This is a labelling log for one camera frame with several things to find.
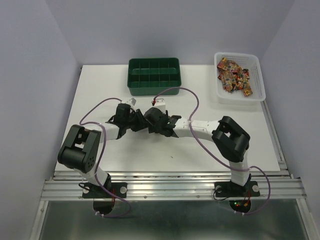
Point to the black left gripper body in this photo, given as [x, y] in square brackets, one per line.
[135, 122]

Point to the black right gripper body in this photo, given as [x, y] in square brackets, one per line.
[153, 128]

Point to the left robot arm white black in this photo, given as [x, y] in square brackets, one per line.
[85, 143]

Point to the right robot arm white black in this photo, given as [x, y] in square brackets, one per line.
[231, 140]

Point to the green divided plastic tray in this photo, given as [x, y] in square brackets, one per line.
[151, 76]

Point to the colourful patterned tie in basket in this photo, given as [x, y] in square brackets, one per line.
[233, 77]

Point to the white perforated plastic basket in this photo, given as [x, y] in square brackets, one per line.
[252, 64]

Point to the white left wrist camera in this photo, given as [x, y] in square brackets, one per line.
[131, 102]

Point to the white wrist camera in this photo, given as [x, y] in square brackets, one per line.
[159, 104]
[131, 102]

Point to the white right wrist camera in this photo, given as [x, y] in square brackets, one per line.
[159, 104]

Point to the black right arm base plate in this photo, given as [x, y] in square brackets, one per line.
[228, 189]

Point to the aluminium mounting rail frame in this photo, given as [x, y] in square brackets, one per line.
[177, 206]

